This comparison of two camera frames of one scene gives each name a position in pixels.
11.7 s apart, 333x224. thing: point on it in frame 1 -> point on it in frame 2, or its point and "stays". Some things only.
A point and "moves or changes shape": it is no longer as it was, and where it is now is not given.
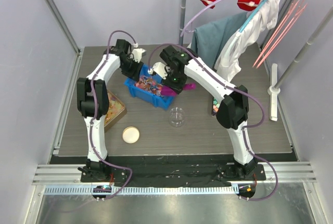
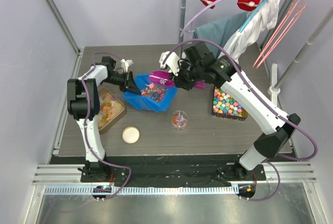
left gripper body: (131, 68) -> (118, 79)
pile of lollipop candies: (149, 83) -> (155, 92)
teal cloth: (208, 39) stays
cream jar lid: (130, 134) stays
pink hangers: (295, 11) stays
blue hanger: (255, 11) stays
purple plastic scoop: (168, 91) moves or changes shape
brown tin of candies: (116, 110) stays
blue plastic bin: (166, 101) moves or changes shape
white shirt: (255, 26) stays
